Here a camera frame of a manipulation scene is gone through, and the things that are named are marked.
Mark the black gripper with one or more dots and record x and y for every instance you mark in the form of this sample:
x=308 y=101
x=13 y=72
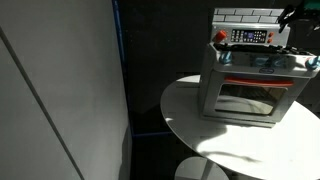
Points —
x=297 y=13

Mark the small orange stove button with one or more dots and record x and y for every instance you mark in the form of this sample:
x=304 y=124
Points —
x=271 y=34
x=269 y=40

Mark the black stove burner grate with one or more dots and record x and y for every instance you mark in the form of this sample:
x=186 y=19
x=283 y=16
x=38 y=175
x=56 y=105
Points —
x=263 y=49

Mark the black stove control panel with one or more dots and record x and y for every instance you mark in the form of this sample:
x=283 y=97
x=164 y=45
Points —
x=249 y=36

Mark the blue stove knob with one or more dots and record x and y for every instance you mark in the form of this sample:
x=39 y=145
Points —
x=278 y=61
x=261 y=61
x=226 y=57
x=313 y=62

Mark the grey toy stove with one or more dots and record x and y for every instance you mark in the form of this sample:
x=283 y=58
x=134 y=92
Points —
x=246 y=71

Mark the large orange stove knob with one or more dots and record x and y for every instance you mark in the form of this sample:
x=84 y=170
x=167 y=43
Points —
x=220 y=35

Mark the blue edge tape strip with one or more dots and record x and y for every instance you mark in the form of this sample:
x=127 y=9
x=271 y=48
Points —
x=117 y=30

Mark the white table pedestal base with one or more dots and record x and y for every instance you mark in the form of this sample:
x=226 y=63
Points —
x=200 y=168

